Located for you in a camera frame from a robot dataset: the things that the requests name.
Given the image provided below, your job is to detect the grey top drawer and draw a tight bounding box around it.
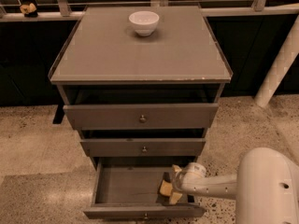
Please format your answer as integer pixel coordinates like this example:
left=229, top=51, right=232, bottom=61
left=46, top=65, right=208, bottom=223
left=63, top=88, right=219, bottom=131

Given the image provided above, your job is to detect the small yellow black object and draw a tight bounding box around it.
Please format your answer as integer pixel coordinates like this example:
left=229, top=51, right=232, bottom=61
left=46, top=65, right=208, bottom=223
left=20, top=3, right=38, bottom=17

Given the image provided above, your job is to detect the grey bottom drawer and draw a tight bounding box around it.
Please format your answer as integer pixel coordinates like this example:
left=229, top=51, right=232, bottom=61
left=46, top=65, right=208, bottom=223
left=84, top=157, right=205, bottom=219

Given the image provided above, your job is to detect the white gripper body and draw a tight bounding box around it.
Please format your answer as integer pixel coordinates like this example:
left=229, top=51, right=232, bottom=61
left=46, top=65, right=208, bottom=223
left=172, top=162, right=206, bottom=193

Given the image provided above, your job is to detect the metal railing frame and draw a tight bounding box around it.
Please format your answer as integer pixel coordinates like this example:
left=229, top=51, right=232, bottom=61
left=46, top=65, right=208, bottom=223
left=0, top=0, right=299, bottom=23

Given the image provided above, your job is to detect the grey middle drawer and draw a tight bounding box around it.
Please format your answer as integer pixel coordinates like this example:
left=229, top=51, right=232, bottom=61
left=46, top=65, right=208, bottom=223
left=80, top=129, right=206, bottom=157

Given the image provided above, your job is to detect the grey wooden drawer cabinet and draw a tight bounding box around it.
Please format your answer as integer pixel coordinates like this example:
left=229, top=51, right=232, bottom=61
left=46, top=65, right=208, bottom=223
left=48, top=5, right=234, bottom=170

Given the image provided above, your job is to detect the white diagonal post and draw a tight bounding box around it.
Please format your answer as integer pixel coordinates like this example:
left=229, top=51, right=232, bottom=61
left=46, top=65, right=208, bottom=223
left=254, top=16, right=299, bottom=107

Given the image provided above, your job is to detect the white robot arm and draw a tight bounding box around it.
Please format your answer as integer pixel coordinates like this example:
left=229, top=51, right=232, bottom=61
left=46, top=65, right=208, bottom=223
left=169, top=147, right=299, bottom=224

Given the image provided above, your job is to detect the white ceramic bowl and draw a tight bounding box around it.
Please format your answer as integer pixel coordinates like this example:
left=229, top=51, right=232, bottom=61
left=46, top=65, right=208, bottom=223
left=129, top=11, right=160, bottom=36

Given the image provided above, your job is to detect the grey drawer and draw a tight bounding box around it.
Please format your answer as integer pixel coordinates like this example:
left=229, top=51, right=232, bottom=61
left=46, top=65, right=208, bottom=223
left=80, top=129, right=206, bottom=157
left=63, top=88, right=219, bottom=131
left=84, top=157, right=205, bottom=219

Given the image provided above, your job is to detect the yellow sponge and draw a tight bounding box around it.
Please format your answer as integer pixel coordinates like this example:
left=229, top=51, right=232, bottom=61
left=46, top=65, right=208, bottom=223
left=159, top=180, right=173, bottom=197

